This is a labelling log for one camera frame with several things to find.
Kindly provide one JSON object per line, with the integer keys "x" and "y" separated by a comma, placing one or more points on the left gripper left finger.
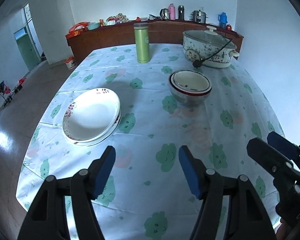
{"x": 46, "y": 217}

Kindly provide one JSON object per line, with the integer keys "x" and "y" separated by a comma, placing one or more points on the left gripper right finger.
{"x": 228, "y": 204}

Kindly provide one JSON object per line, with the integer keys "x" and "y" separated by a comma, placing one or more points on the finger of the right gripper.
{"x": 285, "y": 147}
{"x": 275, "y": 163}

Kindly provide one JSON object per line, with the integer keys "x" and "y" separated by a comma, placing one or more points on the white plate pink floral rim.
{"x": 91, "y": 116}

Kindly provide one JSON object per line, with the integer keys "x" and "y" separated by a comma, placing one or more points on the stainless steel bowl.
{"x": 189, "y": 87}

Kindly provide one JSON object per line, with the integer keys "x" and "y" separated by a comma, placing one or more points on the white enamel bowl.
{"x": 191, "y": 79}

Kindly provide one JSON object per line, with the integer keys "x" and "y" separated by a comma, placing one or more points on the person's right hand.
{"x": 282, "y": 231}

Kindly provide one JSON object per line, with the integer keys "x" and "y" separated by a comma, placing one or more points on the speckled electric cooker pot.
{"x": 209, "y": 48}

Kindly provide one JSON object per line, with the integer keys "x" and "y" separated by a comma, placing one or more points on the blue thermos jug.
{"x": 223, "y": 20}

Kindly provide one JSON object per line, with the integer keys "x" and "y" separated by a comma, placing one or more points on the floral plastic tablecloth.
{"x": 147, "y": 195}

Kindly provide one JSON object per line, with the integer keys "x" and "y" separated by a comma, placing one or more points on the white bucket on floor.
{"x": 70, "y": 62}

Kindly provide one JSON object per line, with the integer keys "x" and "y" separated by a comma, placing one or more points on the steel cooking pot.
{"x": 198, "y": 16}

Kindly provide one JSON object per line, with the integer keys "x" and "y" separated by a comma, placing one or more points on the green door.
{"x": 27, "y": 48}

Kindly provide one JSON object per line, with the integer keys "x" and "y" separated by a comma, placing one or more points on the brown wooden sideboard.
{"x": 83, "y": 42}

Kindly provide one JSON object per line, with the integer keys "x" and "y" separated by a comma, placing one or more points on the black thermos flask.
{"x": 181, "y": 12}

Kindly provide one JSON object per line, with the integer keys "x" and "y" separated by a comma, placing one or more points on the pink thermos flask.
{"x": 171, "y": 9}

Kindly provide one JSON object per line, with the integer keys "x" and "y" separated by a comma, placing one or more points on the steel electric kettle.
{"x": 164, "y": 14}

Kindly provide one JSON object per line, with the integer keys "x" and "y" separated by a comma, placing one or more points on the green thermos bottle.
{"x": 142, "y": 42}

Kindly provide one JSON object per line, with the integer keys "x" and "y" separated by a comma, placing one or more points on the red plastic basket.
{"x": 77, "y": 29}

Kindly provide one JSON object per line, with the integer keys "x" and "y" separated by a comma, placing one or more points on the teal bowl on sideboard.
{"x": 93, "y": 25}

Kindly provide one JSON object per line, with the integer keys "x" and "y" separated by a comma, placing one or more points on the colourful cloth pile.
{"x": 118, "y": 19}

